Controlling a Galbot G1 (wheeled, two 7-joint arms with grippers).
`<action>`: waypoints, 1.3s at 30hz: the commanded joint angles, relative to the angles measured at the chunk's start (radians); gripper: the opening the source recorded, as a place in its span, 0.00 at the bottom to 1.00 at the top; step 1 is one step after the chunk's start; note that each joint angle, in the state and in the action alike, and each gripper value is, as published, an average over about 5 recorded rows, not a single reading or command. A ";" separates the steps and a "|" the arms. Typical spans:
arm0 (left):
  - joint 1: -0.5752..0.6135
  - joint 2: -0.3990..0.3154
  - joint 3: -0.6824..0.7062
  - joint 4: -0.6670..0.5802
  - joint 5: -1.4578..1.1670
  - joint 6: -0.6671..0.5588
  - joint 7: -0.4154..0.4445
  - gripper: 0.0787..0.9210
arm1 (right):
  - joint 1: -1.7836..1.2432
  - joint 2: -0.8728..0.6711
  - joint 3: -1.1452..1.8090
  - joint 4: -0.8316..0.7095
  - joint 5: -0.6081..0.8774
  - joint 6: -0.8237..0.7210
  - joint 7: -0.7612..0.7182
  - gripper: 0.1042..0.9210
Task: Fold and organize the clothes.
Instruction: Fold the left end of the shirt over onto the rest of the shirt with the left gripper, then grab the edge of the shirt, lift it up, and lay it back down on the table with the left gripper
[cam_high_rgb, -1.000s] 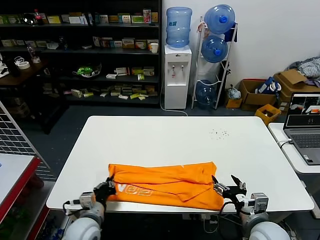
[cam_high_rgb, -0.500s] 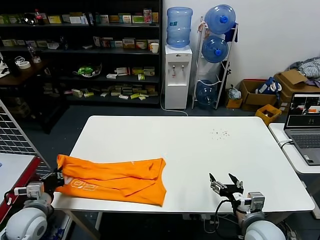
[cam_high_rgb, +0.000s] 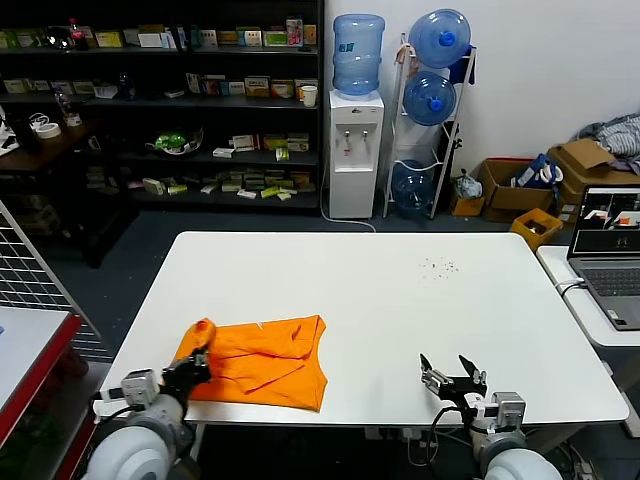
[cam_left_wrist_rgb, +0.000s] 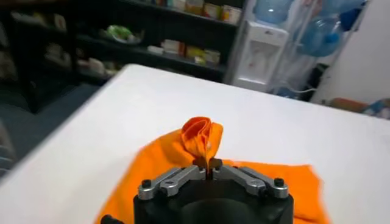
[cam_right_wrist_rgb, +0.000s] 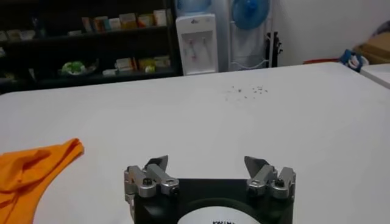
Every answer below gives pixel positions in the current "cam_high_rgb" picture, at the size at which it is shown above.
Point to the clear plastic bottle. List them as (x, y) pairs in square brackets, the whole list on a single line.
[(61, 105)]

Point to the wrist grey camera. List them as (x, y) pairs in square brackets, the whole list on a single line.
[(509, 407), (139, 387)]

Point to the orange t-shirt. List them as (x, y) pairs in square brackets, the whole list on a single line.
[(270, 360)]

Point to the cardboard box with flap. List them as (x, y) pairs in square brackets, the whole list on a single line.
[(585, 155)]

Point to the small cardboard box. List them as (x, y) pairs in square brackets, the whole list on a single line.
[(467, 206)]

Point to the small flat white box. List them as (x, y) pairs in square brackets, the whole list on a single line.
[(223, 153)]

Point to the orange yellow box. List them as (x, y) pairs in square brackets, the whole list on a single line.
[(310, 36)]

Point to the yellow green small box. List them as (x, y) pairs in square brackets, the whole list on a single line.
[(270, 193)]

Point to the yellow flat box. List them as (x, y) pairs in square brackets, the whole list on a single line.
[(109, 40)]

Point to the pink cloth on rack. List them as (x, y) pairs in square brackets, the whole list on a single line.
[(401, 56)]

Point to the grey laptop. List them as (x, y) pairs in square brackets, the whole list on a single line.
[(610, 280)]

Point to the white tape roll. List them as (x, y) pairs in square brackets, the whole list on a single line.
[(49, 131)]

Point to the pile of grey clothes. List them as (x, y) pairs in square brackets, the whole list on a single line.
[(620, 132)]

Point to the upright blue water jug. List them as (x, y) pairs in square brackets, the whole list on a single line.
[(357, 55)]

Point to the white paper cup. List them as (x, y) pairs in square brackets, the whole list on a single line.
[(309, 97)]

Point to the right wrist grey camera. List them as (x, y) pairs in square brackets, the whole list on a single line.
[(509, 407)]

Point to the yellow plastic bin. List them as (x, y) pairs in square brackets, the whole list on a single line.
[(525, 230)]

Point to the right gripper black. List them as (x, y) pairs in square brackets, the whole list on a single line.
[(465, 392)]

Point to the white red long box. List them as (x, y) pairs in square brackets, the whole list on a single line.
[(244, 144)]

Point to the blue water jug lying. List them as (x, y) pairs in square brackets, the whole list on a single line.
[(435, 40), (425, 100), (412, 185)]

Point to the small white side table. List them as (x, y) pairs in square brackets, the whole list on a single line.
[(585, 315)]

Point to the brown wooden table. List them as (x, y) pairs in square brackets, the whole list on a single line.
[(50, 147)]

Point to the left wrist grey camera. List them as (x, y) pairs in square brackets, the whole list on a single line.
[(139, 387)]

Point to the white water dispenser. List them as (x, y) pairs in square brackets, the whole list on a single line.
[(355, 190)]

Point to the green plastic bag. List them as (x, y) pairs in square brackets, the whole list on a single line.
[(170, 142)]

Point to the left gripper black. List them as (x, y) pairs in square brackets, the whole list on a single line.
[(175, 382)]

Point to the open brown cardboard box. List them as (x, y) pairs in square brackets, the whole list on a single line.
[(505, 200)]

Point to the orange white box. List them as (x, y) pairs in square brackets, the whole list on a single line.
[(257, 87)]

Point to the cola bottle red cap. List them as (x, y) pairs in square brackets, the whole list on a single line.
[(79, 37)]

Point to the white green red box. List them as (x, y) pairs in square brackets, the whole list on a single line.
[(249, 38)]

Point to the grey plastic bag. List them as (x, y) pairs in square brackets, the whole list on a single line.
[(467, 186)]

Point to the pink flowered box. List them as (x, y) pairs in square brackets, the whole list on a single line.
[(294, 32)]

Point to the black shelving unit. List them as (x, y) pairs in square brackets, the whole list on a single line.
[(225, 103)]

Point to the red-edged white table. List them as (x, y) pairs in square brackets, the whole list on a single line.
[(30, 335)]

